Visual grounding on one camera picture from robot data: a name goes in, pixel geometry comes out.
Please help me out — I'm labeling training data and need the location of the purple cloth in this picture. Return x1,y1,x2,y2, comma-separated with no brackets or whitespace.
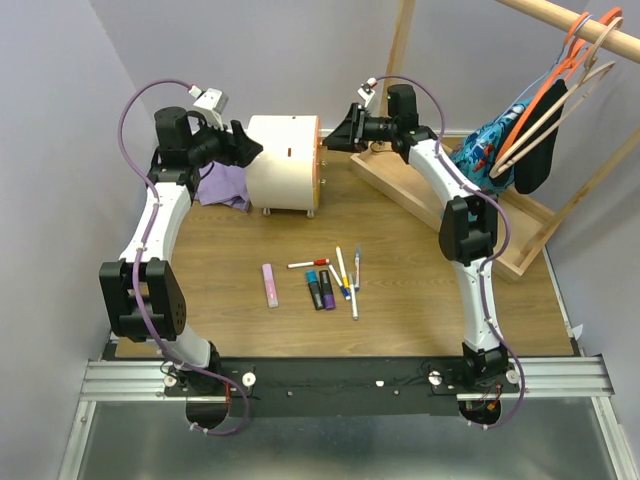
197,162,250,212

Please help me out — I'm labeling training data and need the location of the blue wire hanger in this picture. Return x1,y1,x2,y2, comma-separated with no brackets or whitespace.
513,12,592,104

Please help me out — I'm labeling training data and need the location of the blue capped black highlighter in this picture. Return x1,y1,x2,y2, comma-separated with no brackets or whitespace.
305,269,324,310

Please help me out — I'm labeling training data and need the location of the beige wooden hanger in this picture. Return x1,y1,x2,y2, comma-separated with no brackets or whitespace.
488,15,625,180

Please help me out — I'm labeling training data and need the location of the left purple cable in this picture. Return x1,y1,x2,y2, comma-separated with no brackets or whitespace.
117,79,250,437

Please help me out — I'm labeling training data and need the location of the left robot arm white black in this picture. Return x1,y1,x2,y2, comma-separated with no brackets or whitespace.
99,107,263,395

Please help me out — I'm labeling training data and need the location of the red capped white marker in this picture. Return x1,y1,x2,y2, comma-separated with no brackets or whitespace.
287,258,330,269

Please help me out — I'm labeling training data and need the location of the round cream drawer organizer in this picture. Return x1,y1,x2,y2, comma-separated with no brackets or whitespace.
245,115,321,218

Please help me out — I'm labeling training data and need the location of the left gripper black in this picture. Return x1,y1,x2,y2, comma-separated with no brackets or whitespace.
187,114,264,168

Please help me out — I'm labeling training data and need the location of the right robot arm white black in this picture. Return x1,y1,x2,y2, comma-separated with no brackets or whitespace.
323,84,509,392

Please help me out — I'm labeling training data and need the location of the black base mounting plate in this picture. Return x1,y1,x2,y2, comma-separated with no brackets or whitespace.
161,356,519,431

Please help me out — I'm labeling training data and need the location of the blue patterned garment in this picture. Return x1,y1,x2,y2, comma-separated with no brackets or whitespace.
449,97,532,193

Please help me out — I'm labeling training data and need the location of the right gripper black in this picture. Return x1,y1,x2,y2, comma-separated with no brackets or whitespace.
320,103,395,155

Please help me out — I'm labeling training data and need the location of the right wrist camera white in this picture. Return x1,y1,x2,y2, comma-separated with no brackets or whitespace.
357,77,380,113

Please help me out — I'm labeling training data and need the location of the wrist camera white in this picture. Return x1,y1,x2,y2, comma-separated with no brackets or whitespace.
357,77,380,113
188,85,229,129

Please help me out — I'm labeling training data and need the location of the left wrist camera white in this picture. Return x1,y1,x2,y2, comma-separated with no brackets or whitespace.
188,85,229,129

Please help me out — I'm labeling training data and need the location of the blue patterned pen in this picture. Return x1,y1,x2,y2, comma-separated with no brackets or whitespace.
354,244,361,291

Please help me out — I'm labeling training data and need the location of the blue capped white marker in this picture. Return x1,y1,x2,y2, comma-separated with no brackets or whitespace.
328,263,351,301

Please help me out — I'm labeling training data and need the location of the purple capped black highlighter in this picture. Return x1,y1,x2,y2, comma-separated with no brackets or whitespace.
319,270,336,310

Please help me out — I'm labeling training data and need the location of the wooden clothes rack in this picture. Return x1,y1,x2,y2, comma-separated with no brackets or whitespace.
350,1,639,281

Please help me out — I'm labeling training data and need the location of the black garment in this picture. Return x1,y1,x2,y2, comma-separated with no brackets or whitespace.
514,79,568,194

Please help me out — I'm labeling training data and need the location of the aluminium frame rail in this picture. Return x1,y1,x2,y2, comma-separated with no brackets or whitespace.
60,356,636,479

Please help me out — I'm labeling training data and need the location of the pink highlighter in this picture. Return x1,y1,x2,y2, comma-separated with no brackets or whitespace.
262,263,279,309

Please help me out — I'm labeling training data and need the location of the orange plastic hanger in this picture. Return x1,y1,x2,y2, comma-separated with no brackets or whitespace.
494,5,622,161

